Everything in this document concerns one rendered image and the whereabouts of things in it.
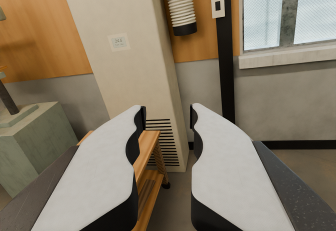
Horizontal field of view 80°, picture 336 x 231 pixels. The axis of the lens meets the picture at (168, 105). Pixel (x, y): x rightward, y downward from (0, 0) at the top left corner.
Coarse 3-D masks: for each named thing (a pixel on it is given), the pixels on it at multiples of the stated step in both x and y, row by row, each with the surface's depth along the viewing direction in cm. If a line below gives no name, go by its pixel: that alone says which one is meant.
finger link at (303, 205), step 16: (256, 144) 8; (272, 160) 7; (272, 176) 7; (288, 176) 7; (288, 192) 6; (304, 192) 6; (288, 208) 6; (304, 208) 6; (320, 208) 6; (304, 224) 5; (320, 224) 5
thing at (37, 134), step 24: (0, 72) 143; (0, 96) 145; (0, 120) 147; (24, 120) 149; (48, 120) 160; (0, 144) 138; (24, 144) 139; (48, 144) 159; (72, 144) 184; (0, 168) 153; (24, 168) 147
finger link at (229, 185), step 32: (192, 128) 12; (224, 128) 9; (224, 160) 8; (256, 160) 7; (192, 192) 6; (224, 192) 6; (256, 192) 6; (192, 224) 7; (224, 224) 6; (256, 224) 5; (288, 224) 5
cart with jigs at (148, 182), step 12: (144, 132) 138; (156, 132) 135; (144, 144) 126; (156, 144) 136; (144, 156) 116; (156, 156) 141; (144, 168) 111; (144, 180) 146; (156, 180) 144; (144, 192) 135; (156, 192) 135; (144, 204) 127; (144, 216) 121; (144, 228) 115
